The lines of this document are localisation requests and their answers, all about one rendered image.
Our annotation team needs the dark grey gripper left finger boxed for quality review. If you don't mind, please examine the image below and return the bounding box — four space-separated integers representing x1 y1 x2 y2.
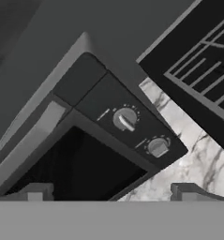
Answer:
0 183 55 202

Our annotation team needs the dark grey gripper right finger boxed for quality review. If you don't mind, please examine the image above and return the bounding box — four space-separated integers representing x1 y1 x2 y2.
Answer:
170 183 224 202

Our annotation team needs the silver toaster oven knob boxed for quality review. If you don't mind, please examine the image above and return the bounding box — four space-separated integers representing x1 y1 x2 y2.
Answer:
112 107 139 132
146 136 172 158

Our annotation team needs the grey toaster oven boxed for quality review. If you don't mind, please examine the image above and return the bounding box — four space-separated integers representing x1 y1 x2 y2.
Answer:
0 31 189 202

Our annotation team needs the black hob with grate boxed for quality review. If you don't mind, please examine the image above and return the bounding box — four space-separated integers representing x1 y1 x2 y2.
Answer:
136 0 224 157

